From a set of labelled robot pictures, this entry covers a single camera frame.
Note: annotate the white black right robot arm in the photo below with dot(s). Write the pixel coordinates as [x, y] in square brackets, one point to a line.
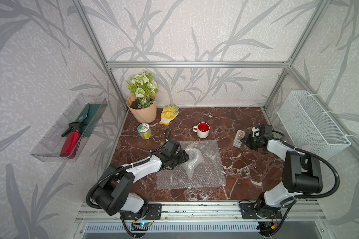
[302, 175]

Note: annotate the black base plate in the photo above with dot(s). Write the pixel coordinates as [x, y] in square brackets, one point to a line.
[150, 211]
[255, 211]

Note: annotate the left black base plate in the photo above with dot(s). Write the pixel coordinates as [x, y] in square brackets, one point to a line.
[150, 211]

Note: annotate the aluminium frame crossbar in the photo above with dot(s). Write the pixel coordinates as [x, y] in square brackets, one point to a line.
[194, 64]

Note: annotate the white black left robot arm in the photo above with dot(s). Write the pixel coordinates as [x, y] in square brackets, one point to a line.
[112, 192]

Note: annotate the yellow white work glove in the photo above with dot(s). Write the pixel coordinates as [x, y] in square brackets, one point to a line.
[168, 114]

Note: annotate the white wire mesh basket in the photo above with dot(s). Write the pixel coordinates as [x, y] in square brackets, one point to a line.
[310, 127]

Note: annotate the clear bubble wrap sheet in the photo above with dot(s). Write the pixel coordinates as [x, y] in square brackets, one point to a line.
[203, 169]

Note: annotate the aluminium mounting rail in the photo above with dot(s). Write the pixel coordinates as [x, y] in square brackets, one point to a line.
[205, 211]

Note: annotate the clear plastic wall tray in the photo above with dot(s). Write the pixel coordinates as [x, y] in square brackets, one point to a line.
[50, 146]

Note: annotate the small green labelled tin can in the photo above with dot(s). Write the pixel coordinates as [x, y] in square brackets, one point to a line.
[144, 130]

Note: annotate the green white artificial flowers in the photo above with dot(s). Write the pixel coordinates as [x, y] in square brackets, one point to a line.
[144, 87]

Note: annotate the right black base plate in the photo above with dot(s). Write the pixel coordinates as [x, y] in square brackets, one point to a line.
[255, 211]

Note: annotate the grey tape dispenser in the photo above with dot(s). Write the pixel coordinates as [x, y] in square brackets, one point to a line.
[239, 138]

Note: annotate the red black spray bottle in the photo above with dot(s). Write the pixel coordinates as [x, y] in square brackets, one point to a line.
[73, 135]

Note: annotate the white mug red inside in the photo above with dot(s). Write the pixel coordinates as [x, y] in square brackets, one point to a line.
[202, 130]

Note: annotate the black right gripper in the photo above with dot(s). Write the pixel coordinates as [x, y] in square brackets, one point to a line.
[246, 141]

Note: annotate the beige flower pot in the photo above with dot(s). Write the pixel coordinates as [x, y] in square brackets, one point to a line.
[146, 115]

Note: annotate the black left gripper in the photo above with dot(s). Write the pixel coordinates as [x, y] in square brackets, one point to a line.
[183, 158]

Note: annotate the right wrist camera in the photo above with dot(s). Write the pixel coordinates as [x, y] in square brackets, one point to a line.
[256, 131]

